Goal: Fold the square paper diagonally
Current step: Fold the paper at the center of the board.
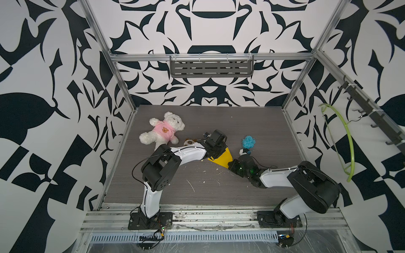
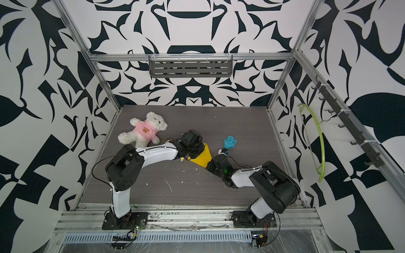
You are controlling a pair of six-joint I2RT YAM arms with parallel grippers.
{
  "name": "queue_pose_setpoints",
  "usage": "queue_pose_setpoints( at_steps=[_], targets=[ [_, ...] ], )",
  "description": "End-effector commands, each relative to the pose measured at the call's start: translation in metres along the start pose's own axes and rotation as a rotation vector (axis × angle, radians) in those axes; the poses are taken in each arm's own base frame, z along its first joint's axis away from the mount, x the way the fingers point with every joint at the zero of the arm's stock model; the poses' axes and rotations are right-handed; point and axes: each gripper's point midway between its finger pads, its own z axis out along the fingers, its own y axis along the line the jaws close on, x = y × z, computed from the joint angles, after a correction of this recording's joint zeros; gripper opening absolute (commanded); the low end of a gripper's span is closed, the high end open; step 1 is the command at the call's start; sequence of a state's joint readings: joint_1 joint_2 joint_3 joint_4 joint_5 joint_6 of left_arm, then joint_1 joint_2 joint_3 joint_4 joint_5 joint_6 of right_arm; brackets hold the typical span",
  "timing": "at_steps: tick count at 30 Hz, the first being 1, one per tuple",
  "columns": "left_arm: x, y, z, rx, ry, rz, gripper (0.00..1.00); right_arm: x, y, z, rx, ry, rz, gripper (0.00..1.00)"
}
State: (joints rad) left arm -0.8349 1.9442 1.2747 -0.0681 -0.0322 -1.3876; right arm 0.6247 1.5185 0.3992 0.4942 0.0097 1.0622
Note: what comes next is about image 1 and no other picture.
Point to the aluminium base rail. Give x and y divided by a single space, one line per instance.
115 217

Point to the white teddy bear pink shirt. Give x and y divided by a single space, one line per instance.
164 131

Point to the white perforated cable duct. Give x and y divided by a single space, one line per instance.
188 237

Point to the dark yellow square paper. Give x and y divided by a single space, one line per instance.
224 159

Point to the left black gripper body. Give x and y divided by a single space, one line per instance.
218 151

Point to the grey slotted wall shelf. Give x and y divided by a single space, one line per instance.
211 66

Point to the turquoise yarn ball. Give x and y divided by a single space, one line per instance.
248 142

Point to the small brown white plush toy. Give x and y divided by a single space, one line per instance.
191 142

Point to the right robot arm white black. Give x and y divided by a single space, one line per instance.
315 191

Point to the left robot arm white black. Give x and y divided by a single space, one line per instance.
158 171

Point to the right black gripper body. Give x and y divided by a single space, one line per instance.
236 167

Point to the black wall hook rail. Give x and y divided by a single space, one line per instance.
380 118

